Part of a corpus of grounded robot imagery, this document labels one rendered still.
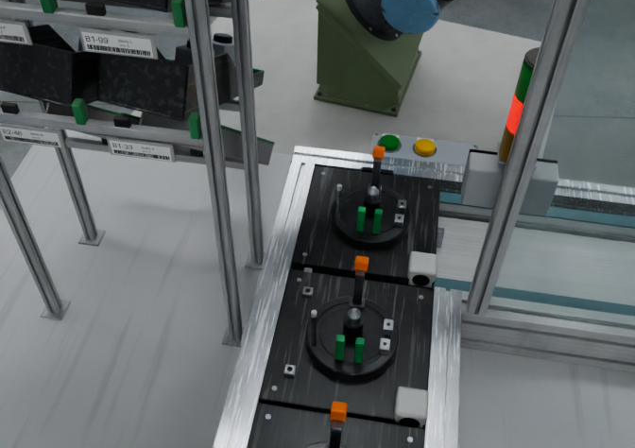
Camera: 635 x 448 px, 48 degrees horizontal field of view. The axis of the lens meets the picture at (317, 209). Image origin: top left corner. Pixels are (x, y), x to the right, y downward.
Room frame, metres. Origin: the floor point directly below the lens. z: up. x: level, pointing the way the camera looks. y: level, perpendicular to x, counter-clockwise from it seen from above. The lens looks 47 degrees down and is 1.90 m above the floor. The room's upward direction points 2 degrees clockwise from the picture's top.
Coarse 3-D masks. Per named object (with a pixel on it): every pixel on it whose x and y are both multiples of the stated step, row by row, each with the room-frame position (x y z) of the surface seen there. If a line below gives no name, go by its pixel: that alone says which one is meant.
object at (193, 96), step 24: (120, 72) 0.76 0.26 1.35; (144, 72) 0.75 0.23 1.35; (168, 72) 0.74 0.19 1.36; (192, 72) 0.74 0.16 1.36; (216, 72) 0.80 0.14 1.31; (264, 72) 0.96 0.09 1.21; (96, 96) 0.75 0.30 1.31; (120, 96) 0.74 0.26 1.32; (144, 96) 0.73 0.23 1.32; (168, 96) 0.73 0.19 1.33; (192, 96) 0.73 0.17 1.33
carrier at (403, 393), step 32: (288, 288) 0.70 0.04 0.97; (320, 288) 0.70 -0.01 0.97; (352, 288) 0.70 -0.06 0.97; (384, 288) 0.70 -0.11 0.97; (416, 288) 0.70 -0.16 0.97; (288, 320) 0.63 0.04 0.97; (320, 320) 0.62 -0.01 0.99; (352, 320) 0.59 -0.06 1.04; (384, 320) 0.62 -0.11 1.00; (416, 320) 0.64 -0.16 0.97; (288, 352) 0.58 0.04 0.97; (320, 352) 0.57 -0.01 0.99; (352, 352) 0.57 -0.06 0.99; (384, 352) 0.56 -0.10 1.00; (416, 352) 0.58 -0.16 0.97; (288, 384) 0.52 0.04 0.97; (320, 384) 0.53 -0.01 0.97; (352, 384) 0.53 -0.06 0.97; (384, 384) 0.53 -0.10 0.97; (416, 384) 0.53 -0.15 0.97; (352, 416) 0.48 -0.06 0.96; (384, 416) 0.48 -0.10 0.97; (416, 416) 0.47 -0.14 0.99
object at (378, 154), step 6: (378, 150) 0.92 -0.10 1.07; (384, 150) 0.92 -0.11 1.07; (372, 156) 0.92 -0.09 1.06; (378, 156) 0.92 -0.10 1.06; (378, 162) 0.90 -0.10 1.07; (372, 168) 0.91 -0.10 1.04; (378, 168) 0.91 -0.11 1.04; (372, 174) 0.91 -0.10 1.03; (378, 174) 0.91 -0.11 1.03; (372, 180) 0.91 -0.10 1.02; (378, 180) 0.90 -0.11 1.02; (378, 186) 0.90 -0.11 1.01
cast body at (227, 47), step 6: (216, 36) 0.95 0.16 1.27; (222, 36) 0.95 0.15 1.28; (228, 36) 0.96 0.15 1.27; (216, 42) 0.95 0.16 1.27; (222, 42) 0.95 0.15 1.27; (228, 42) 0.95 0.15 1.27; (216, 48) 0.93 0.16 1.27; (222, 48) 0.93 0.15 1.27; (228, 48) 0.93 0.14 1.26; (216, 54) 0.93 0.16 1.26; (234, 54) 0.95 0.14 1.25; (234, 60) 0.94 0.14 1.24
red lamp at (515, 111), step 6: (516, 102) 0.70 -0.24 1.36; (510, 108) 0.71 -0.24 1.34; (516, 108) 0.70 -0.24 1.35; (522, 108) 0.69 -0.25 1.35; (510, 114) 0.71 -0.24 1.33; (516, 114) 0.70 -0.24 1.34; (510, 120) 0.70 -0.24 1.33; (516, 120) 0.69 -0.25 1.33; (510, 126) 0.70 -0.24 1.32; (516, 126) 0.69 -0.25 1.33
